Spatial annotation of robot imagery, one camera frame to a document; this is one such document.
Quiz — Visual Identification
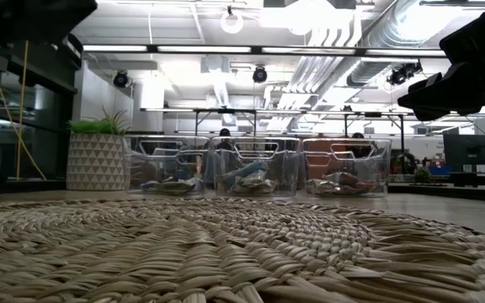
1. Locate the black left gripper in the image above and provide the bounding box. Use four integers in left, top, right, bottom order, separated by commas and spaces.
0, 0, 99, 48

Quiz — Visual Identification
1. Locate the black computer monitor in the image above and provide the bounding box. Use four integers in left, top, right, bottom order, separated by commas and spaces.
443, 134, 485, 173

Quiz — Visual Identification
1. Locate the black ceiling spotlight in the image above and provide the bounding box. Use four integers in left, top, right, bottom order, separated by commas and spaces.
385, 61, 424, 88
252, 65, 269, 84
112, 70, 131, 89

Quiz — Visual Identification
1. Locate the long ceiling light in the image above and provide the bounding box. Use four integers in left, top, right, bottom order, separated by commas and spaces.
157, 45, 253, 54
261, 46, 356, 56
82, 44, 149, 53
364, 49, 448, 58

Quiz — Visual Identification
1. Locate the dark office desk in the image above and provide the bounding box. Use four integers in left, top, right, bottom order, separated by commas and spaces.
448, 170, 485, 189

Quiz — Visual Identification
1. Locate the clear plastic bin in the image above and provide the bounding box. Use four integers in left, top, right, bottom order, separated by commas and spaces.
123, 134, 215, 198
211, 136, 305, 198
301, 137, 393, 199

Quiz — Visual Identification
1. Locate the person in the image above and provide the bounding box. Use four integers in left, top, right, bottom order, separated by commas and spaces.
216, 127, 234, 152
349, 131, 379, 159

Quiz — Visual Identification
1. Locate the succulent in patterned white pot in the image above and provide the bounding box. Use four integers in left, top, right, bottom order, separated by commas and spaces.
66, 107, 132, 193

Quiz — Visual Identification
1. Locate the round white pendant lamp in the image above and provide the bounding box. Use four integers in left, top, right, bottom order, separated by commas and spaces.
220, 6, 244, 35

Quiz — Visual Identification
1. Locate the round woven straw placemat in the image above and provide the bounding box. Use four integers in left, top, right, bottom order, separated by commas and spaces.
0, 196, 485, 303

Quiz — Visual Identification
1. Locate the yellow hanging cable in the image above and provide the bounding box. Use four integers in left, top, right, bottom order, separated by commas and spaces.
15, 40, 29, 178
0, 45, 49, 182

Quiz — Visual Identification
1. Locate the silver air duct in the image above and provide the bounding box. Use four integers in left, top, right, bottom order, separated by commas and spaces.
345, 0, 450, 88

